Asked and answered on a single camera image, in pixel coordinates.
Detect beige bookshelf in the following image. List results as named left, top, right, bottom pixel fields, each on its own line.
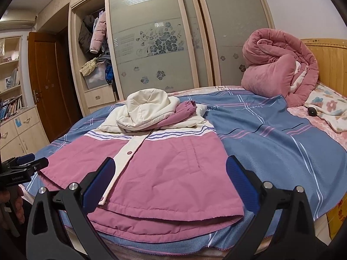
left=0, top=36, right=26, bottom=124

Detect plain frosted sliding door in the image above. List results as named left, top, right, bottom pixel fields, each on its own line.
left=190, top=0, right=274, bottom=87

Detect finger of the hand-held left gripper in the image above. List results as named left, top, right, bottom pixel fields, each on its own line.
left=27, top=158, right=49, bottom=172
left=3, top=153, right=36, bottom=168

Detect white air conditioner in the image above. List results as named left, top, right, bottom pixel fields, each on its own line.
left=0, top=13, right=38, bottom=31

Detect dark hanging coat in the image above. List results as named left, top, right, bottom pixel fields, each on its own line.
left=78, top=15, right=95, bottom=55

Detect brown wooden door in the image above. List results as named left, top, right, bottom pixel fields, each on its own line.
left=28, top=31, right=82, bottom=144

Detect pink quilt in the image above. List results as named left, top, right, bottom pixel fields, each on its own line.
left=241, top=28, right=319, bottom=107

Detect person's left hand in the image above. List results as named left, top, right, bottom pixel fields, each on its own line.
left=0, top=188, right=25, bottom=224

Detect pink and white hooded jacket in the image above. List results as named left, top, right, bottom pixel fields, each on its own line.
left=38, top=88, right=246, bottom=235

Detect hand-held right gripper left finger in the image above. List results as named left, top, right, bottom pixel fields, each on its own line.
left=26, top=157, right=116, bottom=260

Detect yellow cardboard box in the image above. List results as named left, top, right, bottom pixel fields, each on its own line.
left=327, top=196, right=347, bottom=240

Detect pink puffer jacket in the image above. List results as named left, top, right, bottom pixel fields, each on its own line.
left=90, top=11, right=109, bottom=55

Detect floral frosted sliding door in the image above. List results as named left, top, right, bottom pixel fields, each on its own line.
left=104, top=0, right=200, bottom=101

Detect beige crumpled cloth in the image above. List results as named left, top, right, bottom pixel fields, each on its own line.
left=79, top=58, right=99, bottom=76

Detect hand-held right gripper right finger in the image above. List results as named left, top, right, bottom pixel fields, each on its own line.
left=226, top=156, right=323, bottom=260

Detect floral pillow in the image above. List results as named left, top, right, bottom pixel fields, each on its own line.
left=304, top=84, right=347, bottom=133

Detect beige wardrobe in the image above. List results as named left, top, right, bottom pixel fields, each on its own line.
left=68, top=0, right=275, bottom=117

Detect beige side cabinet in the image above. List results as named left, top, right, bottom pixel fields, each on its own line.
left=0, top=106, right=51, bottom=163

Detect grey folded clothes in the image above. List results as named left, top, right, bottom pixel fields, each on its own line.
left=96, top=51, right=110, bottom=65

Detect clear plastic storage box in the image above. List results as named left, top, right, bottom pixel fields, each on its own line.
left=83, top=65, right=109, bottom=90

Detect blue garment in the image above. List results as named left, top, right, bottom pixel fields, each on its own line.
left=104, top=64, right=114, bottom=84

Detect beige wardrobe drawer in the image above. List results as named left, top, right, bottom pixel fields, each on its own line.
left=84, top=85, right=118, bottom=109
left=88, top=101, right=120, bottom=115

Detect wooden headboard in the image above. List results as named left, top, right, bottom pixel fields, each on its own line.
left=301, top=38, right=347, bottom=98

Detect row of books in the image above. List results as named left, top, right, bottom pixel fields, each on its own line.
left=0, top=95, right=23, bottom=121

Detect blue striped blanket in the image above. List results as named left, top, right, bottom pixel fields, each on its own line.
left=20, top=88, right=347, bottom=250

